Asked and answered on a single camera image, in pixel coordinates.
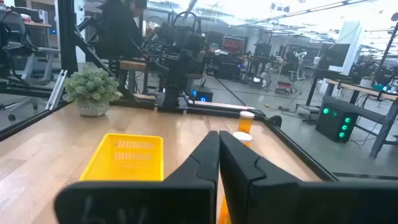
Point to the wooden desk black legs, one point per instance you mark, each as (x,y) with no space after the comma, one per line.
(357,88)

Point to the person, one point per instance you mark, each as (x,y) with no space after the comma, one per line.
(118,28)

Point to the black office chair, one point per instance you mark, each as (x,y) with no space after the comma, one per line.
(15,34)

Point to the red cart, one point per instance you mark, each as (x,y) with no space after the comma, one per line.
(283,85)

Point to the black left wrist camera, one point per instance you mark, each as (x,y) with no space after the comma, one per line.
(189,39)

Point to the black box with blue light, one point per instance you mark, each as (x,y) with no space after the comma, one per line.
(202,95)

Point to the black frame clamp knob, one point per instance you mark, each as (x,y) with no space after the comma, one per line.
(275,121)

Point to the wooden stool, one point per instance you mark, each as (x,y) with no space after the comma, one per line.
(133,65)

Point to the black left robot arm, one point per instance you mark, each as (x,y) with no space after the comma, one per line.
(172,93)

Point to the yellow plastic basket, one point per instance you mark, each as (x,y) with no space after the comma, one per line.
(124,165)

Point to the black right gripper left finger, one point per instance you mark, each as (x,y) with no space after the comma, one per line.
(186,199)

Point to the black monitor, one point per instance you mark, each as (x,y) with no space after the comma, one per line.
(334,54)

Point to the black aluminium table frame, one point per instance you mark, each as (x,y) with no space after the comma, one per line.
(297,149)

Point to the black computer tower green lights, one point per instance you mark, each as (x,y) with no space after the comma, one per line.
(335,121)

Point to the black gantry beam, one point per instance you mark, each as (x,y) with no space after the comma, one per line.
(66,37)

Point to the bushy green potted plant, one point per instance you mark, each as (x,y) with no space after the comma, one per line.
(90,87)

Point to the silver aluminium bracket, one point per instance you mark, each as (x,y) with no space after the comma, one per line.
(56,90)

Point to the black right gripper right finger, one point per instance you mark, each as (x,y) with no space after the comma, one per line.
(280,202)

